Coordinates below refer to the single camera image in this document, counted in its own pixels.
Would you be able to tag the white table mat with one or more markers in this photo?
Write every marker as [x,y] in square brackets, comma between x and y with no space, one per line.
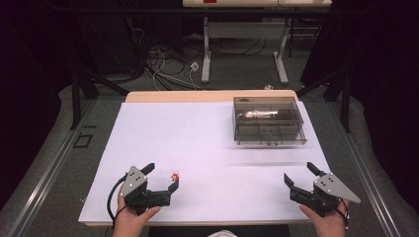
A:
[210,158]

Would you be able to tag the transparent grey drawer box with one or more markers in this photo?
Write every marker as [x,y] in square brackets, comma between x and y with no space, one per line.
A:
[268,120]

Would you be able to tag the person's right hand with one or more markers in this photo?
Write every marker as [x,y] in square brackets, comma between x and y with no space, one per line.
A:
[326,222]

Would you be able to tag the black curtain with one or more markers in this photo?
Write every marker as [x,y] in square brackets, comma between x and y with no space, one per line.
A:
[33,82]
[382,82]

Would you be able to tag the person's white clothing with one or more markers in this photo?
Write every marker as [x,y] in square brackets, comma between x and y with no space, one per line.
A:
[222,234]

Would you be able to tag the white power adapter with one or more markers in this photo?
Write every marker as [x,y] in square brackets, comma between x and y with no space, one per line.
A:
[194,65]

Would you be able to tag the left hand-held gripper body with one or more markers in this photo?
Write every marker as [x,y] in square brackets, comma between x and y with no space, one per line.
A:
[133,182]

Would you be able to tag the person's left hand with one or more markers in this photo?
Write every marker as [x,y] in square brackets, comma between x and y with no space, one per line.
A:
[131,219]

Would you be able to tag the white plug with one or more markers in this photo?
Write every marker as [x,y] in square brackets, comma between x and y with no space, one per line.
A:
[269,87]

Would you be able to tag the aluminium floor rail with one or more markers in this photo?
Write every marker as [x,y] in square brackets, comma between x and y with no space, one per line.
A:
[42,171]
[369,184]

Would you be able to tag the white metal frame desk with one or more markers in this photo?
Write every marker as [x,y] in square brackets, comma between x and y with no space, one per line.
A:
[243,29]

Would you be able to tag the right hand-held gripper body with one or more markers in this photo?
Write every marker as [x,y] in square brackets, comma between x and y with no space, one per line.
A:
[329,187]

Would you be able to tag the black metal stand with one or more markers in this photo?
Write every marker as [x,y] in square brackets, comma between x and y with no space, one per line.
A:
[344,98]
[77,98]

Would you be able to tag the light wooden table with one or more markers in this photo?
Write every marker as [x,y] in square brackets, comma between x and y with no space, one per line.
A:
[197,96]

